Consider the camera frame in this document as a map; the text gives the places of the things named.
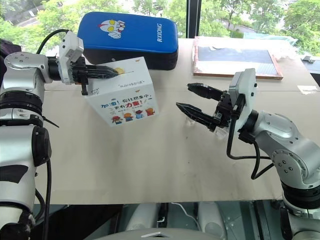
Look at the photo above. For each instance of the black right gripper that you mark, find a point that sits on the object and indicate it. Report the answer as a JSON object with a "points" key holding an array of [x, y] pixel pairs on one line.
{"points": [[223, 111]]}

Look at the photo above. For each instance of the dark window frame post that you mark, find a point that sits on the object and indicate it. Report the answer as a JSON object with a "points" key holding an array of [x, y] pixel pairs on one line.
{"points": [[193, 17]]}

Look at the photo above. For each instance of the dark purple object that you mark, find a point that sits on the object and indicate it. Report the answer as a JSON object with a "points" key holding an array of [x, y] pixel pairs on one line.
{"points": [[8, 48]]}

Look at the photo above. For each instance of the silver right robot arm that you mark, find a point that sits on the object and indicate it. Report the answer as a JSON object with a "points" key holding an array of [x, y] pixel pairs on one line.
{"points": [[287, 140]]}

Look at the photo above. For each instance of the small black clip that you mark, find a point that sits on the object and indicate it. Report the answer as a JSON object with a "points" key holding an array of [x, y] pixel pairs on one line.
{"points": [[308, 59]]}

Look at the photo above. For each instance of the wooden framed board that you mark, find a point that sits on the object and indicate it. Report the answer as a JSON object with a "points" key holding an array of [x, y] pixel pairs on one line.
{"points": [[235, 57]]}

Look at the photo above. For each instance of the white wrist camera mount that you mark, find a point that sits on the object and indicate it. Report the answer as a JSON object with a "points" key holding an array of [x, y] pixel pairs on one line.
{"points": [[246, 90], [68, 50]]}

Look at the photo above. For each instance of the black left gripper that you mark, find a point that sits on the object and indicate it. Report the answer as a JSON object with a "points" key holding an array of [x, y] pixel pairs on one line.
{"points": [[78, 72]]}

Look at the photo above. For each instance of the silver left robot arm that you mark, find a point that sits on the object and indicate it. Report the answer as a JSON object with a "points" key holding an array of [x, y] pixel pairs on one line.
{"points": [[20, 140]]}

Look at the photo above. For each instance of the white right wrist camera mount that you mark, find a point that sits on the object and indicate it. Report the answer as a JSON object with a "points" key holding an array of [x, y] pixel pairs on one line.
{"points": [[246, 90]]}

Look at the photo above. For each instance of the blue padded case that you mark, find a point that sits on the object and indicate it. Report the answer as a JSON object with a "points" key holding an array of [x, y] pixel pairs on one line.
{"points": [[135, 37]]}

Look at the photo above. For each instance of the clear plastic stand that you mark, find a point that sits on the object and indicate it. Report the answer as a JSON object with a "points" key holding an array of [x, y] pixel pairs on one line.
{"points": [[220, 133]]}

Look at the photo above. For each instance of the white box with cartoon print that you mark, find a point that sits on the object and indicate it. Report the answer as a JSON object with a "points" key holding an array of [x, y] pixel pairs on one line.
{"points": [[130, 92]]}

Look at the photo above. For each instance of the white rounded shell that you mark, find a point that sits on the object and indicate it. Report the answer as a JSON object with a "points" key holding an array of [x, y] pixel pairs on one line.
{"points": [[212, 220], [142, 217]]}

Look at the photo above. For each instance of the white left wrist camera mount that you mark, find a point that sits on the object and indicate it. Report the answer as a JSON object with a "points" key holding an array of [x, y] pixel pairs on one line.
{"points": [[68, 50]]}

